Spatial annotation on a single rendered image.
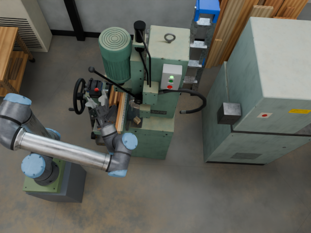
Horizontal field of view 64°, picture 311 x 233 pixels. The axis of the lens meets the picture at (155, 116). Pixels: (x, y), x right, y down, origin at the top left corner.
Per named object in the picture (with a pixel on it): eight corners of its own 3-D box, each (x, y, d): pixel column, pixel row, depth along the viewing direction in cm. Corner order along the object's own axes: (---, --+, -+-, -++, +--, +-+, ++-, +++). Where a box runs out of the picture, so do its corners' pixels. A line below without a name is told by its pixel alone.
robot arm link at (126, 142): (135, 156, 129) (122, 157, 138) (140, 135, 134) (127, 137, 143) (121, 150, 124) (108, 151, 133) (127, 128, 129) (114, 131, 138)
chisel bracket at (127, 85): (115, 84, 180) (114, 77, 172) (134, 86, 180) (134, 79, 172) (114, 93, 177) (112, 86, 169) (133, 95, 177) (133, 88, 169)
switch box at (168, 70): (161, 80, 144) (163, 63, 129) (178, 81, 144) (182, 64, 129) (160, 88, 141) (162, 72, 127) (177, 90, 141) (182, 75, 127)
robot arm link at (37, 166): (27, 178, 174) (15, 173, 158) (36, 155, 181) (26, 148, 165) (47, 182, 174) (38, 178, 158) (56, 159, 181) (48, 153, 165)
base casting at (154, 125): (108, 81, 213) (107, 75, 204) (175, 88, 213) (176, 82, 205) (99, 129, 194) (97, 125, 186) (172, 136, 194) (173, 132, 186)
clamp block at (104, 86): (90, 86, 191) (88, 80, 183) (108, 88, 191) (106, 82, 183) (86, 103, 185) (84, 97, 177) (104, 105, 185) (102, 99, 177)
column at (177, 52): (147, 91, 200) (150, 23, 135) (175, 93, 200) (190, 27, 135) (145, 116, 191) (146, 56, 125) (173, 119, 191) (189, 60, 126)
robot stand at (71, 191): (81, 203, 237) (65, 195, 187) (50, 201, 236) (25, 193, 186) (86, 171, 250) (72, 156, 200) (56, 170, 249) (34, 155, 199)
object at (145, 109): (140, 106, 176) (140, 98, 165) (150, 107, 176) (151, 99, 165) (139, 118, 172) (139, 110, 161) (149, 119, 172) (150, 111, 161)
